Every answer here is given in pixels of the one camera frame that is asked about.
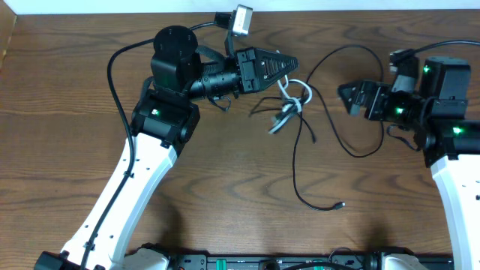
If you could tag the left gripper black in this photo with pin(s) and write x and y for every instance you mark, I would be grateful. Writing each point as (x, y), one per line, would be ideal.
(248, 60)

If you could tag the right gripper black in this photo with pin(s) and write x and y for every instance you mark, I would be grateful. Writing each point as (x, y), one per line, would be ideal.
(379, 91)

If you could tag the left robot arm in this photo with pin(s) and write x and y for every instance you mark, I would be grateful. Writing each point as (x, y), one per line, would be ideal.
(161, 123)

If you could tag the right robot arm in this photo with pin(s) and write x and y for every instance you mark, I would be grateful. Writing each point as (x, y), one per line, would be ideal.
(432, 102)

